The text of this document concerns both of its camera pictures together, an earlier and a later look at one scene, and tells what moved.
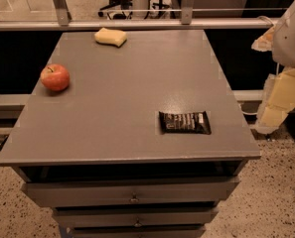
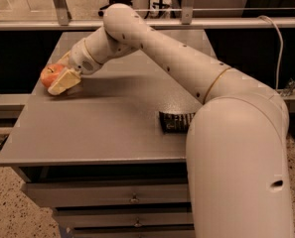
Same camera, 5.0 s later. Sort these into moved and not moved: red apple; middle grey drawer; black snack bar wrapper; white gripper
Moved: white gripper
Not moved: red apple; middle grey drawer; black snack bar wrapper
